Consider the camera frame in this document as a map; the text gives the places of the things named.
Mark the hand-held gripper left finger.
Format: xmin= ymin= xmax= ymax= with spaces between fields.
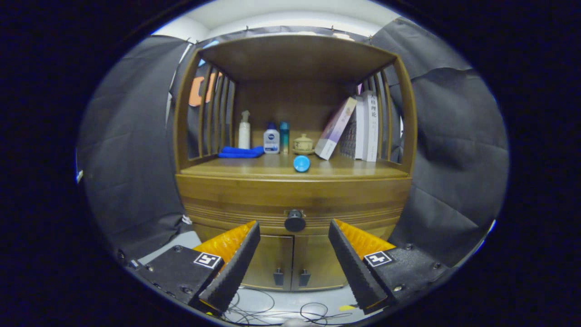
xmin=132 ymin=220 xmax=261 ymax=315

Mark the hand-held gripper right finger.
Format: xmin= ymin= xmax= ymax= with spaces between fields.
xmin=328 ymin=219 xmax=454 ymax=315

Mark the wooden drawer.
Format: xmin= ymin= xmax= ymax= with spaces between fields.
xmin=176 ymin=175 xmax=413 ymax=237

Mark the black drawer knob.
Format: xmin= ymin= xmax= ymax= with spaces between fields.
xmin=284 ymin=209 xmax=306 ymax=233

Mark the wooden cabinet door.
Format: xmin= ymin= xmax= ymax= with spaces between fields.
xmin=292 ymin=234 xmax=350 ymax=291
xmin=241 ymin=234 xmax=294 ymax=291

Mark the wooden countertop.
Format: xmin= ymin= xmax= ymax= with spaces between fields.
xmin=179 ymin=152 xmax=409 ymax=179

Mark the wooden cabinet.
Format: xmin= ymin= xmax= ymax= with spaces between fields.
xmin=172 ymin=34 xmax=418 ymax=292

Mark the blue folded cloth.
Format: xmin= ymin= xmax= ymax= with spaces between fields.
xmin=218 ymin=145 xmax=265 ymax=159

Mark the white bottle blue cap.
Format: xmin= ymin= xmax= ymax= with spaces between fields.
xmin=263 ymin=122 xmax=280 ymax=154

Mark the patterned cover book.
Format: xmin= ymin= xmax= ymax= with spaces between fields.
xmin=340 ymin=95 xmax=366 ymax=160

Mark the white pump bottle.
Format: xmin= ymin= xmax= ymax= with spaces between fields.
xmin=238 ymin=110 xmax=251 ymax=149

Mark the beige lidded teacup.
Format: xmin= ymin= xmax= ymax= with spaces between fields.
xmin=292 ymin=133 xmax=315 ymax=155

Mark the white book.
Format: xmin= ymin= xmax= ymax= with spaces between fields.
xmin=362 ymin=90 xmax=379 ymax=163

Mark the pink purple book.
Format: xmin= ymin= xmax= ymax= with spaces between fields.
xmin=314 ymin=96 xmax=358 ymax=160

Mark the tangle of black cables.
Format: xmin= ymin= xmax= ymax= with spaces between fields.
xmin=225 ymin=288 xmax=355 ymax=325

